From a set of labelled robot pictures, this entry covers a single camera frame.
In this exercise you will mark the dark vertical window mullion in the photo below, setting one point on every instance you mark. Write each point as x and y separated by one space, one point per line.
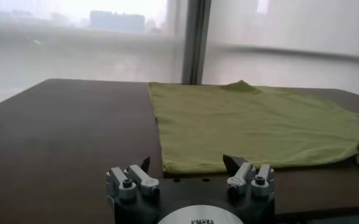
196 39

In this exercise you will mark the curved dark railing behind glass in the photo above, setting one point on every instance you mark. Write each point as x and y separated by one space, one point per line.
289 51

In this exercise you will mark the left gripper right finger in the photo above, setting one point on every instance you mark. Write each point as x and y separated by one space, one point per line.
246 178

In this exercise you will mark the distant building behind glass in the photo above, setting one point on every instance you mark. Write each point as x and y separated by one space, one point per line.
118 21

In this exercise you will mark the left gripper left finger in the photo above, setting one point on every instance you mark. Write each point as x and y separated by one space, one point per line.
136 179

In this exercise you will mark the green printed t-shirt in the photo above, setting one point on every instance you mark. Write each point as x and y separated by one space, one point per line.
243 128

